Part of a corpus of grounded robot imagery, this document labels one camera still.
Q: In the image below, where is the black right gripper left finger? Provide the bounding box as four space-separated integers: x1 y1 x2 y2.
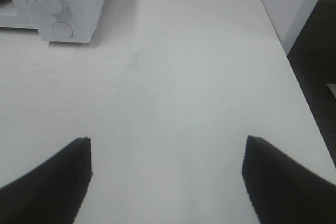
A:
1 137 93 223

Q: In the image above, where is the white microwave oven body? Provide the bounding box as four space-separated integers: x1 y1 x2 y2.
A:
1 0 105 44

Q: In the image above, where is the white round door button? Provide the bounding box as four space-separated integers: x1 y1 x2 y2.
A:
52 22 73 38

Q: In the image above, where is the white lower microwave knob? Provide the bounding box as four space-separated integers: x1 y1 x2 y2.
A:
38 0 65 15

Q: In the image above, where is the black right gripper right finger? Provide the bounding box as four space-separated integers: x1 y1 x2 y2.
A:
241 136 335 223

